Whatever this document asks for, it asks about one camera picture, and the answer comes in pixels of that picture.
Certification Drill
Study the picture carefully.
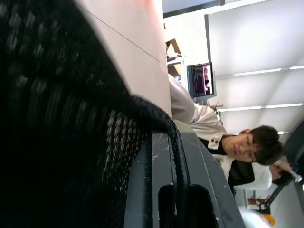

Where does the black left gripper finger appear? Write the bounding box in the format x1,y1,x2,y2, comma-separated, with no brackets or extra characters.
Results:
152,120,246,228

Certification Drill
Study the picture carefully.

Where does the black braided drawstring cord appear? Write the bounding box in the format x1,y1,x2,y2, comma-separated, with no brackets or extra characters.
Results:
132,95,190,188

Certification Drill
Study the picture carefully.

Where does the black mesh drawstring pouch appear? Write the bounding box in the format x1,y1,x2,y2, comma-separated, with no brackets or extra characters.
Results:
0,0,173,228

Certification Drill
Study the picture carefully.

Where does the person in white shirt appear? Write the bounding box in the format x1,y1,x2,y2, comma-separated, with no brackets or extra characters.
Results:
168,73,285,198

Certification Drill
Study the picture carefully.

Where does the computer monitor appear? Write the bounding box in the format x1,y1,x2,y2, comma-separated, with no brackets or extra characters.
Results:
186,62,218,98

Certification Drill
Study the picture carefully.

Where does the brown cardboard box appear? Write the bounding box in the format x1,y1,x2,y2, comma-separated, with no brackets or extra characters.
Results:
165,38,184,76

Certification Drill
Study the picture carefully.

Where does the orange and black equipment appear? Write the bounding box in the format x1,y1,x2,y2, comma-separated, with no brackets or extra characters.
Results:
247,191,276,227

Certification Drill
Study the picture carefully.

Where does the dark-haired person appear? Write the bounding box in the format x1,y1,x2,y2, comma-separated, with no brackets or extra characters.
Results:
269,164,293,186

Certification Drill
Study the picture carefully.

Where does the white shelf rack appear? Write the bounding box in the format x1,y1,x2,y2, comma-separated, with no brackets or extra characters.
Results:
166,54,189,84

